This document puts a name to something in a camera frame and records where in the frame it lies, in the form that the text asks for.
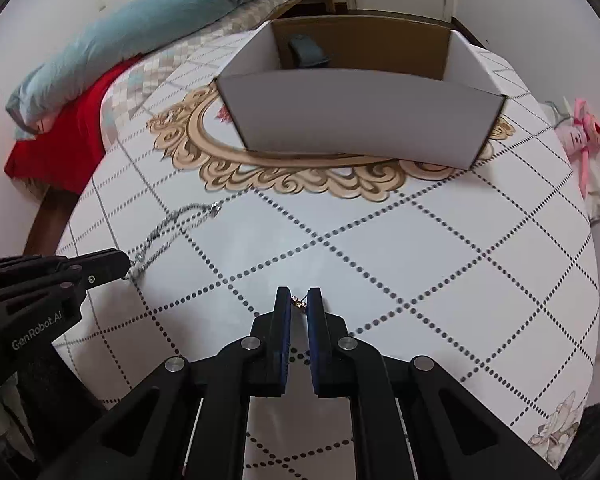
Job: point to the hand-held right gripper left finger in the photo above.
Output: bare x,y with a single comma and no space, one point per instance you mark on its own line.
282,365

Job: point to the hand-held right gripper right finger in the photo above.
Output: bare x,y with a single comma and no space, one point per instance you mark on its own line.
317,365

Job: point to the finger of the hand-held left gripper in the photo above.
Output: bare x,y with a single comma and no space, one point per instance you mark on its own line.
100,267

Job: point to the small earring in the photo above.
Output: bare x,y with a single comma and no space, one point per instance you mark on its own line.
297,302

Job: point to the cardboard box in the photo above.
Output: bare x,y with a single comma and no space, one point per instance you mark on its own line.
355,115

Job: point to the black wristband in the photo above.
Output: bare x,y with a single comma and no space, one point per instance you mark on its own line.
307,52

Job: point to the white diamond-patterned tablecloth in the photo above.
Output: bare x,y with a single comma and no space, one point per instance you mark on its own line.
380,260

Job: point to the red blanket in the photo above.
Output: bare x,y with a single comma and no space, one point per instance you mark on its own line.
65,145

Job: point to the checkered bedsheet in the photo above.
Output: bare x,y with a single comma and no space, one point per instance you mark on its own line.
180,55

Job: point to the light blue quilt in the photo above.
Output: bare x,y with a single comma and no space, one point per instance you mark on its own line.
130,25

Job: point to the pink plush toy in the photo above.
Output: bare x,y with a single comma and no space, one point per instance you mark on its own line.
580,130

